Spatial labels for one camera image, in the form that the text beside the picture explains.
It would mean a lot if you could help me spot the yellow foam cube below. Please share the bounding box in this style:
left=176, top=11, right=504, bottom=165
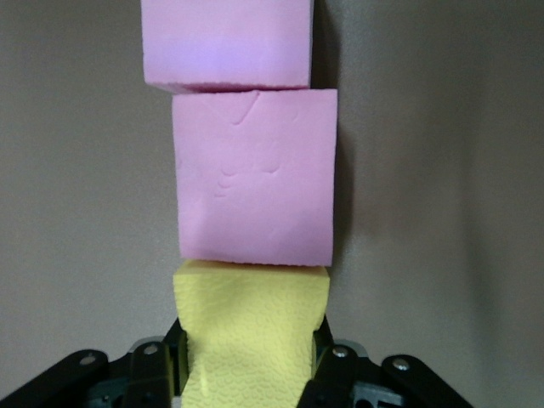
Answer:
left=172, top=259, right=332, bottom=408

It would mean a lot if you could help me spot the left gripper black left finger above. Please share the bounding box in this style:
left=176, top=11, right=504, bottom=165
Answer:
left=122, top=319, right=188, bottom=408

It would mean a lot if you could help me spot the pink foam cube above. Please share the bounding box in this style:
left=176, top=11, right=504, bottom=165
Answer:
left=172, top=88, right=340, bottom=269
left=139, top=0, right=316, bottom=94

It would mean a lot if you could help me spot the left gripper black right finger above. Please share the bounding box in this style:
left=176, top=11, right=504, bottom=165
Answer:
left=297, top=316, right=362, bottom=408

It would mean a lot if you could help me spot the brown table cover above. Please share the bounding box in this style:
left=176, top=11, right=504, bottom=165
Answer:
left=0, top=0, right=544, bottom=408

